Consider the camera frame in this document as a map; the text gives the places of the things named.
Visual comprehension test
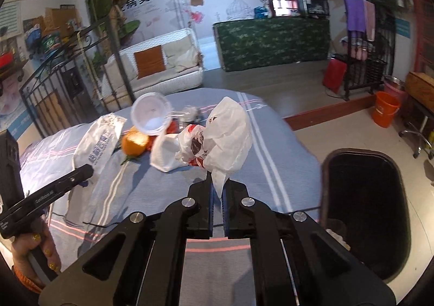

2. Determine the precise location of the plain white plastic bag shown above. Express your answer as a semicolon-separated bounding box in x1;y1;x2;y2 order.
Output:
175;96;252;193

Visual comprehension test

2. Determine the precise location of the orange cushion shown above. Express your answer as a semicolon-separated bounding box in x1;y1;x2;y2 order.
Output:
133;45;167;80

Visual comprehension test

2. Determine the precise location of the pink towel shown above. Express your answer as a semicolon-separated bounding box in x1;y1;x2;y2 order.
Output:
362;0;377;42

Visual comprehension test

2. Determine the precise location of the purple towel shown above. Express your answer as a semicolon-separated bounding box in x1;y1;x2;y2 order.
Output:
342;0;367;34

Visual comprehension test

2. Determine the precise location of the black metal rack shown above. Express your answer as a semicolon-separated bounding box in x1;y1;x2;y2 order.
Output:
342;0;397;101

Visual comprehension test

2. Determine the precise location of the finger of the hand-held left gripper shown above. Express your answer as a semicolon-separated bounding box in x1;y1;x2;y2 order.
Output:
24;163;94;217

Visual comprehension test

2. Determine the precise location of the blue wall sign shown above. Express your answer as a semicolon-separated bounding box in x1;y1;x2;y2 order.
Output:
394;18;411;39

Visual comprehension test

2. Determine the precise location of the orange plastic bucket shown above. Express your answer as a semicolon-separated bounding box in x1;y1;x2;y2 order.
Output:
371;90;401;129

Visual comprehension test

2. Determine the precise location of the orange fruit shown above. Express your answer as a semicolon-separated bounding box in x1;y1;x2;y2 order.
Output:
121;130;150;158

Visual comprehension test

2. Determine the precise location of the person's left hand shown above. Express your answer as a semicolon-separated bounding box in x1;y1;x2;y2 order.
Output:
11;220;62;280

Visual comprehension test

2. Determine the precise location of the cardboard box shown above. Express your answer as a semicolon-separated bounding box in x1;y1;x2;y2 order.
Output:
43;7;79;39

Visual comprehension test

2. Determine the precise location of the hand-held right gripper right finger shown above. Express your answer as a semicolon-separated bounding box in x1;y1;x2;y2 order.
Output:
222;180;397;306

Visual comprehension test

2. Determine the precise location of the white bag with blue print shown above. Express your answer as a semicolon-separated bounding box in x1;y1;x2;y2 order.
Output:
72;113;128;178

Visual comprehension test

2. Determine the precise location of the metal stool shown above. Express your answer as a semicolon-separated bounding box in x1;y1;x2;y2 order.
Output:
399;96;434;159

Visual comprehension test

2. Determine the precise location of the green patterned covered counter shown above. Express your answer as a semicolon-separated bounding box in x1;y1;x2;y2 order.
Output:
212;17;332;73

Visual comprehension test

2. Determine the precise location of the wooden box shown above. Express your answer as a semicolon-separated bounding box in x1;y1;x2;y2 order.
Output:
404;70;434;105

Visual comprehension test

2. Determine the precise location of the white wicker sofa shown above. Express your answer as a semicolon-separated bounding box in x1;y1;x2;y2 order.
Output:
101;28;205;99

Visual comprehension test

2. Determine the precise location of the white bag with red print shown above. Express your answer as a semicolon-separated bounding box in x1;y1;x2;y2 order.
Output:
150;124;211;173

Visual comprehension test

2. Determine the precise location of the pink basin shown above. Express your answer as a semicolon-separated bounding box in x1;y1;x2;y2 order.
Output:
383;75;406;98

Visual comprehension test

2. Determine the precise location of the black trash bin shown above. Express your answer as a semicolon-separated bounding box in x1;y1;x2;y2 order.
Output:
320;147;413;283

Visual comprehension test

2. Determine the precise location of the black framed picture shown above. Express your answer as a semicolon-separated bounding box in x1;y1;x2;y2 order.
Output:
301;0;331;19

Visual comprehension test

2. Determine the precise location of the beige cushion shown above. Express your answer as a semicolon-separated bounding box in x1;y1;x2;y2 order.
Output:
162;35;199;73

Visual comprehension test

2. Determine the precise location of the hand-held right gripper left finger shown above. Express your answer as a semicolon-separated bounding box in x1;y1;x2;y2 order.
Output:
38;170;214;306

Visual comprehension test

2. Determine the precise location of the blue striped cloth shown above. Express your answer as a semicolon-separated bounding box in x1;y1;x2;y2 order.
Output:
18;87;323;306

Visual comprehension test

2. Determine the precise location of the black iron fence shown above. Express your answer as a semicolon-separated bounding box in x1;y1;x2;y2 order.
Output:
18;17;137;138

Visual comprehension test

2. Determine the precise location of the crumpled clear plastic wrapper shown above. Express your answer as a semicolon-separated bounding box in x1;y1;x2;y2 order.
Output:
182;105;205;124

